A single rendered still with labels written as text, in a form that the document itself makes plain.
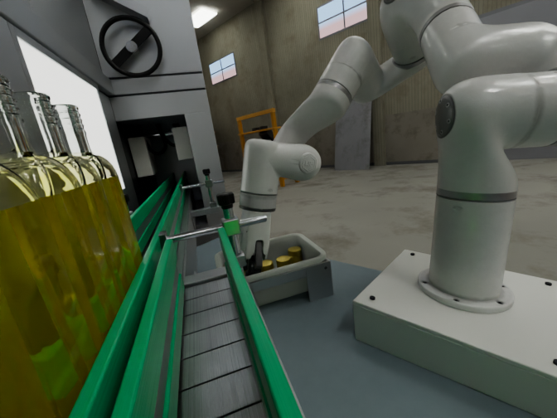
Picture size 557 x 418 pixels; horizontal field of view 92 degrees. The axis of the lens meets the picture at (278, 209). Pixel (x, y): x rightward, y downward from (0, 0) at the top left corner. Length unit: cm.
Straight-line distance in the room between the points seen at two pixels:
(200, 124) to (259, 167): 79
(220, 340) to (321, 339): 22
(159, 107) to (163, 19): 33
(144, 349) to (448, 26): 56
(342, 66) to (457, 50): 21
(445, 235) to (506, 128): 16
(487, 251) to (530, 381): 15
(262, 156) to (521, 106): 37
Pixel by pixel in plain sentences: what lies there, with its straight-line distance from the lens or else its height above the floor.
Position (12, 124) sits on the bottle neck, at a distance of 24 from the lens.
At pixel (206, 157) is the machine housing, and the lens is 127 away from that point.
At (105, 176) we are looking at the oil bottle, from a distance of 33.
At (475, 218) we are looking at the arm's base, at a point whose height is 94.
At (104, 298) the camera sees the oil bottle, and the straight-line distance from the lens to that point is 26.
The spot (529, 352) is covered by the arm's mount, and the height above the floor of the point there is 81.
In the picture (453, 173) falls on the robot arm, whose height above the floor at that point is 100.
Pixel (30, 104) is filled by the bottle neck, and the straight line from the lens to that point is 29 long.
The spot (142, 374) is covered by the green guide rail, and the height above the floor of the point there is 96.
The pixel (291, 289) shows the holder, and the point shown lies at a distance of 56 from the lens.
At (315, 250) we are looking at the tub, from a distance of 60.
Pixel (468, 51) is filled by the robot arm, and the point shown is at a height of 116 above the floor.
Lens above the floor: 108
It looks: 14 degrees down
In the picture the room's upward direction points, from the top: 8 degrees counter-clockwise
